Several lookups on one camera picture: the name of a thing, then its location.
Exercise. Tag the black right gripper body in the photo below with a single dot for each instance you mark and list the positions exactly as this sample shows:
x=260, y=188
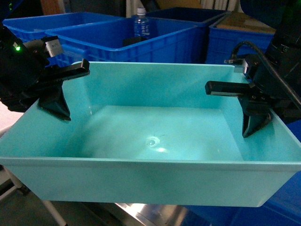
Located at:
x=290, y=71

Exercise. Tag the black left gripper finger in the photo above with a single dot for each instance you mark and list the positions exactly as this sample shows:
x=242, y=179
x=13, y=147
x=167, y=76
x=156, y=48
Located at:
x=55, y=74
x=52, y=100

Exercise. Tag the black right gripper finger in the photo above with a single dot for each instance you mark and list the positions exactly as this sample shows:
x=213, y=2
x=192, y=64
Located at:
x=228, y=89
x=256, y=113

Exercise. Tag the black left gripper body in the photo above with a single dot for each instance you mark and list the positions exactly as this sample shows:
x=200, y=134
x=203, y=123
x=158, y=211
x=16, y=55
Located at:
x=21, y=64

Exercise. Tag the teal plastic tray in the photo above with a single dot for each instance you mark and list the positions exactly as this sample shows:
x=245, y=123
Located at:
x=149, y=133

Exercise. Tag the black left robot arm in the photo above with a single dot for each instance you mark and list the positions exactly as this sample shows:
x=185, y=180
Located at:
x=26, y=75

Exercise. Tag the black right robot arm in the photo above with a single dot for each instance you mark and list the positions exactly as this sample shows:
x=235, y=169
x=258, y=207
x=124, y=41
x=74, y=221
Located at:
x=274, y=74

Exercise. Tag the blue crate far left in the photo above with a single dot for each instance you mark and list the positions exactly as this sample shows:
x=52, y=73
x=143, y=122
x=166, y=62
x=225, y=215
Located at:
x=30, y=28

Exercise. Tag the brown cardboard sheet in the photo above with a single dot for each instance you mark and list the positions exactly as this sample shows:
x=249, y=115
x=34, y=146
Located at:
x=241, y=22

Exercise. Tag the dark blue rear crate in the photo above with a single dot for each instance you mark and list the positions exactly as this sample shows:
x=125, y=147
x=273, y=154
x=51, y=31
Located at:
x=202, y=18

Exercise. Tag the large blue plastic crate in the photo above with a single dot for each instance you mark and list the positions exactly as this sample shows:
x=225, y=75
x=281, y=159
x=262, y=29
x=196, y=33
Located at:
x=169, y=42

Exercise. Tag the clear plastic water bottle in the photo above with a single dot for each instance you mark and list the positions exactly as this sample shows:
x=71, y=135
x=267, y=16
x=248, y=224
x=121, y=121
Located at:
x=141, y=24

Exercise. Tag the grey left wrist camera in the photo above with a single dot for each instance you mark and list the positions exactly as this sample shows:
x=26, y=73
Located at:
x=53, y=47

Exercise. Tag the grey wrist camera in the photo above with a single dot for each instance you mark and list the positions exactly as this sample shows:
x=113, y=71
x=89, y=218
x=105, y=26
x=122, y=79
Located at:
x=53, y=47
x=240, y=65

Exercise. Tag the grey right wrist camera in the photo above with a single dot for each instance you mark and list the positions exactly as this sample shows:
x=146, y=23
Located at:
x=240, y=65

